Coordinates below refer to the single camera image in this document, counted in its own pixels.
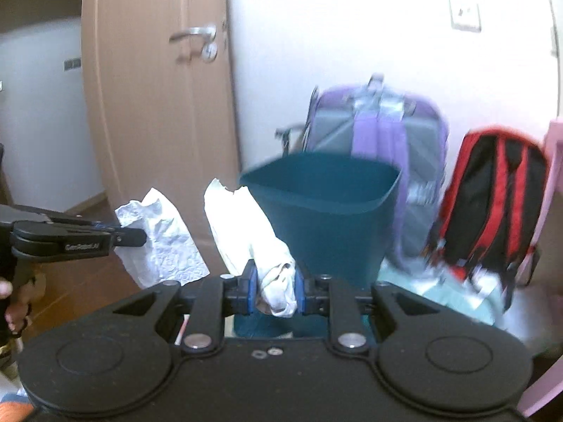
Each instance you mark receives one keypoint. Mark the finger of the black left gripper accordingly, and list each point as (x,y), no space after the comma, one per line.
(129,237)

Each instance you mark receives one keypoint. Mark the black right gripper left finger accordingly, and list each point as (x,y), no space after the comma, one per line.
(192,315)

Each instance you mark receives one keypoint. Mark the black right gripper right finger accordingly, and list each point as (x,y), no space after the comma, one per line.
(357,318)

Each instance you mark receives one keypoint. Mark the white tissue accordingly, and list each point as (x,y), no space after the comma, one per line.
(169,253)

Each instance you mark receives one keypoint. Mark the white plastic bag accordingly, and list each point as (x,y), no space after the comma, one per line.
(242,232)

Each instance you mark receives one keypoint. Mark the teal plastic trash bin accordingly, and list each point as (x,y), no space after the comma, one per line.
(334,212)

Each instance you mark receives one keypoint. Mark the person left hand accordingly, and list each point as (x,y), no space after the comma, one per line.
(19,307)

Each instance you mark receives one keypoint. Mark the teal white zigzag blanket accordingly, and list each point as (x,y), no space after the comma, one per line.
(481,298)

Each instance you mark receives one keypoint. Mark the purple grey backpack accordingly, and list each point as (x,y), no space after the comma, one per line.
(407,131)

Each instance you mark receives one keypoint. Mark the red black backpack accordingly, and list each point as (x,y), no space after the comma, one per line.
(492,205)

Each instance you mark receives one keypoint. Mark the beige wooden door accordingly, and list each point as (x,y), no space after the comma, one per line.
(158,120)

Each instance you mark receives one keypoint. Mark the silver door handle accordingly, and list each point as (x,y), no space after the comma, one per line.
(200,42)

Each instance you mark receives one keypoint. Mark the white wall switch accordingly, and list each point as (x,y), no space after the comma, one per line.
(465,15)

